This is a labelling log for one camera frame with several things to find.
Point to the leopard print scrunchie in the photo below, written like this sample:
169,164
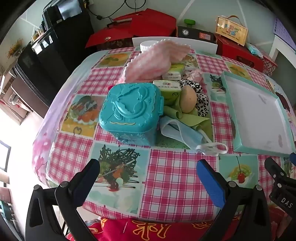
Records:
202,102

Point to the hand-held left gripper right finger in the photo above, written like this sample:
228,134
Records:
209,179

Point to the red printed cloth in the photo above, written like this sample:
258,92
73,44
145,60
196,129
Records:
143,229

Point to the red patterned box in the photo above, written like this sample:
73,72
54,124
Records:
269,63

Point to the black box with gauge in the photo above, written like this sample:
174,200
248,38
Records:
196,34

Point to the white tissue pack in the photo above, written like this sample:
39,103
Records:
171,75

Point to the large red gift box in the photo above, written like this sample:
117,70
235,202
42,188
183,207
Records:
150,22

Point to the small green tissue pack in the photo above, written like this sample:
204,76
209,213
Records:
175,68

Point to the blue face mask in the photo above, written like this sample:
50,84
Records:
180,135

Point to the white desk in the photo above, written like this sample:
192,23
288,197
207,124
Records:
282,46

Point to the large green tissue pack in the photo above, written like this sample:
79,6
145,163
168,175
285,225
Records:
168,91

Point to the yellow artificial flowers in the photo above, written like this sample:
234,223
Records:
15,47

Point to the green cloth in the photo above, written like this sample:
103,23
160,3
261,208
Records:
189,119

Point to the teal plastic box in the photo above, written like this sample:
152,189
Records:
129,111

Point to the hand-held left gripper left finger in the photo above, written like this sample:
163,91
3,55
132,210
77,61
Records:
91,172

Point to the white chair back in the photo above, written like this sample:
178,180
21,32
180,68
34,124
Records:
203,46

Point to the blue wet wipes pack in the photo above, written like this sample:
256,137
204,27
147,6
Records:
253,49

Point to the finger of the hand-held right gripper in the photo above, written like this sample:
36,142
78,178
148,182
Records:
275,170
293,158

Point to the black cabinet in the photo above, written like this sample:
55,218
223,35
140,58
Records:
62,46

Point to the white plastic bottle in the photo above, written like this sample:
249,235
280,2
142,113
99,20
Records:
148,45

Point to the tan carry case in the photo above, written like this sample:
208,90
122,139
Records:
231,32

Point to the tan powder puff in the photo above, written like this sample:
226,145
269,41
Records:
188,99

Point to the pink fluffy towel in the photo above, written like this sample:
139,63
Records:
152,62

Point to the green dumbbell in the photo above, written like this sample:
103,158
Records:
189,22

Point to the teal cardboard tray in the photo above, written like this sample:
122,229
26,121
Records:
254,111

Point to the red box with floral side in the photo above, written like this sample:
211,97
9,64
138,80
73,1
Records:
101,38

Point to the pink scrunchie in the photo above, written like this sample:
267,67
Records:
194,74

